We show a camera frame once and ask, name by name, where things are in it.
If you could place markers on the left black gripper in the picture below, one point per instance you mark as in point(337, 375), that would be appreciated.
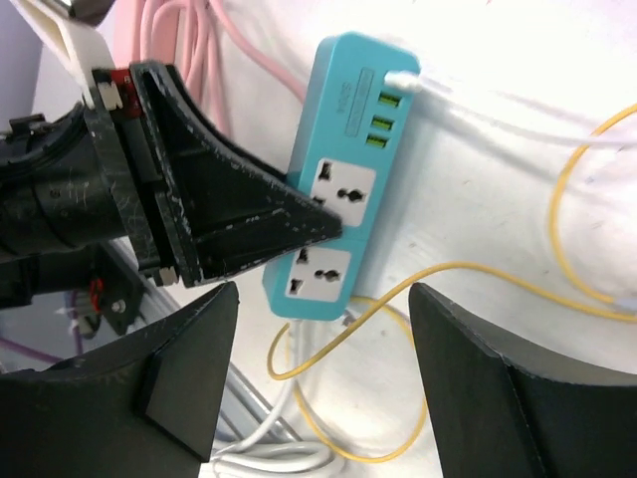
point(193, 204)

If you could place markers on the teal power strip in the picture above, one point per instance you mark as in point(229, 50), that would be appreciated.
point(347, 140)

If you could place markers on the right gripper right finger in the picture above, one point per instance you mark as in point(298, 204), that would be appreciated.
point(502, 406)

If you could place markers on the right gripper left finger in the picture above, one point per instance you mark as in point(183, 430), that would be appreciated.
point(145, 405)

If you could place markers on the pink power strip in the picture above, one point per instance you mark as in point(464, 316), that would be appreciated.
point(187, 33)

